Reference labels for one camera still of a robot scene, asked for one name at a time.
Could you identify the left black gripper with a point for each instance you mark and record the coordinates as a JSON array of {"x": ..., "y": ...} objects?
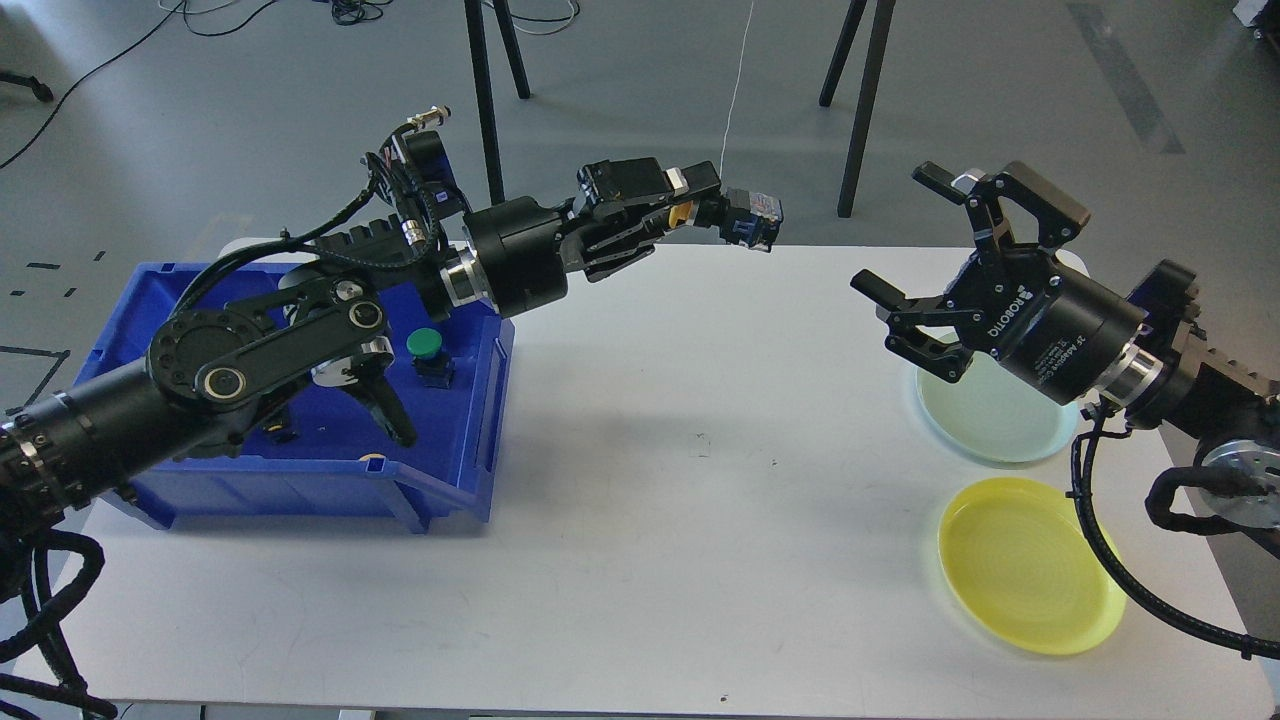
[{"x": 512, "y": 256}]

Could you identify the right black tripod stand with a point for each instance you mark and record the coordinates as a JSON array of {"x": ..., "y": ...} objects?
[{"x": 870, "y": 80}]

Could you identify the blue plastic bin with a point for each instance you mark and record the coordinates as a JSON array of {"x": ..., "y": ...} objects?
[{"x": 460, "y": 400}]

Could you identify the green push button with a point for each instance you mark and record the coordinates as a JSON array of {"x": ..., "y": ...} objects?
[
  {"x": 278, "y": 429},
  {"x": 431, "y": 363}
]

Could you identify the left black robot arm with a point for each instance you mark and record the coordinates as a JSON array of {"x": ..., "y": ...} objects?
[{"x": 401, "y": 229}]

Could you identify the light green plate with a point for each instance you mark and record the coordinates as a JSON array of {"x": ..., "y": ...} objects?
[{"x": 992, "y": 416}]

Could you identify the yellow push button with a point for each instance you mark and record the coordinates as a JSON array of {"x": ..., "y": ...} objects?
[{"x": 743, "y": 218}]

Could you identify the yellow plate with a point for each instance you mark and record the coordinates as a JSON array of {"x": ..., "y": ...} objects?
[{"x": 1013, "y": 555}]

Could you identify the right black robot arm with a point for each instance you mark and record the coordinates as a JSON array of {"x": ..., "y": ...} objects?
[{"x": 1168, "y": 374}]

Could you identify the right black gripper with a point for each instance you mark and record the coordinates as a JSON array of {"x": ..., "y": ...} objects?
[{"x": 1040, "y": 325}]

